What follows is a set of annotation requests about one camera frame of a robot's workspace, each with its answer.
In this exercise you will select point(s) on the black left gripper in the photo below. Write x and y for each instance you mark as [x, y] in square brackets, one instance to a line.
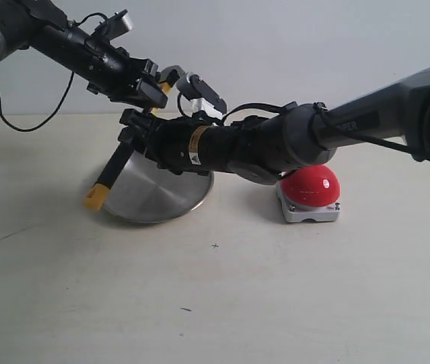
[109, 70]

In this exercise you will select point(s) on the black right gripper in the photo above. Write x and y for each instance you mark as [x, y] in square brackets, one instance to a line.
[178, 145]

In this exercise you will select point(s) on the black and yellow claw hammer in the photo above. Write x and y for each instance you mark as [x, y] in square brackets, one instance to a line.
[99, 191]

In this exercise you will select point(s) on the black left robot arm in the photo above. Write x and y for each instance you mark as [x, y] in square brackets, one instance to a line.
[20, 21]

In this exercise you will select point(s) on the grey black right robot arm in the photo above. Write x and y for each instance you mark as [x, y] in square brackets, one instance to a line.
[264, 150]

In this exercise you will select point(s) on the red dome push button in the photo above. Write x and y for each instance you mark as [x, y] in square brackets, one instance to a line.
[310, 195]

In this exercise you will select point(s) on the round stainless steel plate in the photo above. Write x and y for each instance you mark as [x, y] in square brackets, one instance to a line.
[146, 194]

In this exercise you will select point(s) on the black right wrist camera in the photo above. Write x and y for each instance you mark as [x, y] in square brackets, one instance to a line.
[201, 96]

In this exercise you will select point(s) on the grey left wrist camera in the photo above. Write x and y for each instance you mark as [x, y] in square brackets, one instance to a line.
[115, 26]

